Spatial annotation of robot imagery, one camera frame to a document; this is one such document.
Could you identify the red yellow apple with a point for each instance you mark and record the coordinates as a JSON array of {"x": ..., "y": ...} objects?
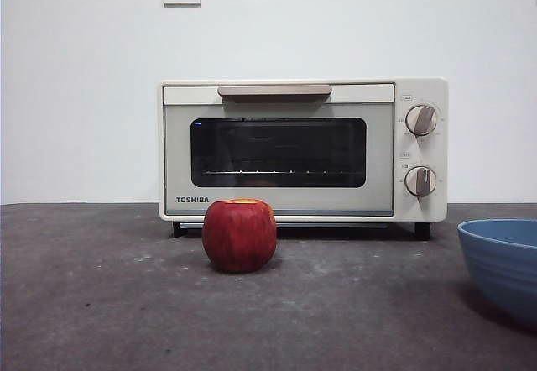
[{"x": 239, "y": 236}]

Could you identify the blue ribbed bowl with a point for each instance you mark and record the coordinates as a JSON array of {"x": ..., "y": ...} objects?
[{"x": 503, "y": 270}]

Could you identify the oven timer knob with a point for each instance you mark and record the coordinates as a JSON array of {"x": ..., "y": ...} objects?
[{"x": 420, "y": 181}]

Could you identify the cream Toshiba toaster oven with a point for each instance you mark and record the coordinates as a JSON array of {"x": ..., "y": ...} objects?
[{"x": 419, "y": 211}]

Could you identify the oven temperature knob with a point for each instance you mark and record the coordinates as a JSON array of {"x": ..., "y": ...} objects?
[{"x": 423, "y": 120}]

